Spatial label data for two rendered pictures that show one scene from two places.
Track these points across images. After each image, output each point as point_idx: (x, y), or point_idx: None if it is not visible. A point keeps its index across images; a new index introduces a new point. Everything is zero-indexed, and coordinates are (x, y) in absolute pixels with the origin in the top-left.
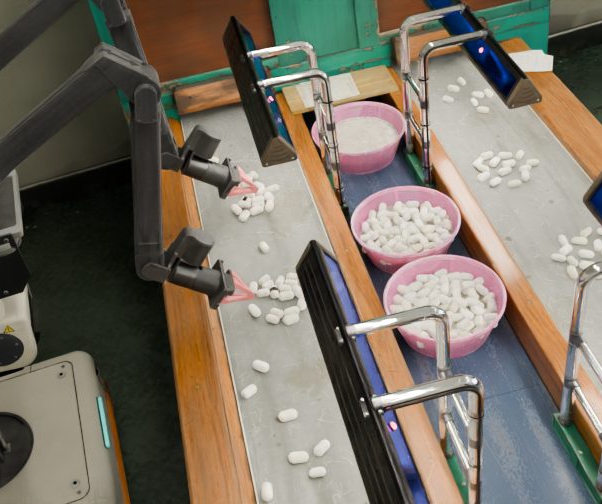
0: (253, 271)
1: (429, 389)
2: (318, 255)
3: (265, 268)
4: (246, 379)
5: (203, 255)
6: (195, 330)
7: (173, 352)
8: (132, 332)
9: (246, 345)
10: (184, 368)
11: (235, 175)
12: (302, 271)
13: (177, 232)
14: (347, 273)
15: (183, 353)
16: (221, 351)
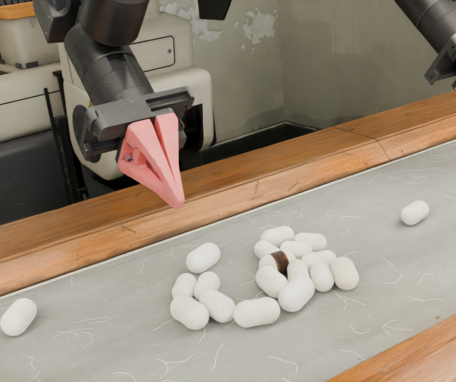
0: (337, 229)
1: None
2: None
3: (357, 238)
4: None
5: (94, 11)
6: (113, 211)
7: (53, 210)
8: None
9: (101, 286)
10: (7, 230)
11: None
12: None
13: (364, 131)
14: (410, 343)
15: (48, 217)
16: (69, 258)
